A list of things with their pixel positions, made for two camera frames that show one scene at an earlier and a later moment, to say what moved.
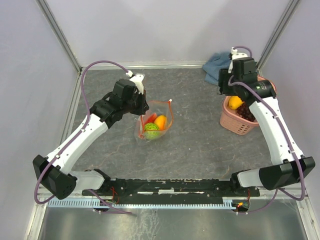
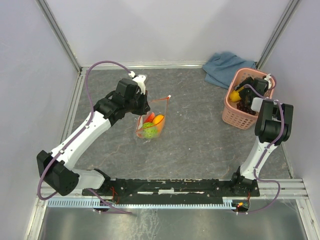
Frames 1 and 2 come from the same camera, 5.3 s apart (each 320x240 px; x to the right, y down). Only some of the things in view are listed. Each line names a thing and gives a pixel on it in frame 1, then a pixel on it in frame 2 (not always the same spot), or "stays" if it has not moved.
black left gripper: (144, 105) stays
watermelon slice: (150, 118) stays
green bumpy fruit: (151, 131) stays
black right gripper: (223, 77) → (247, 81)
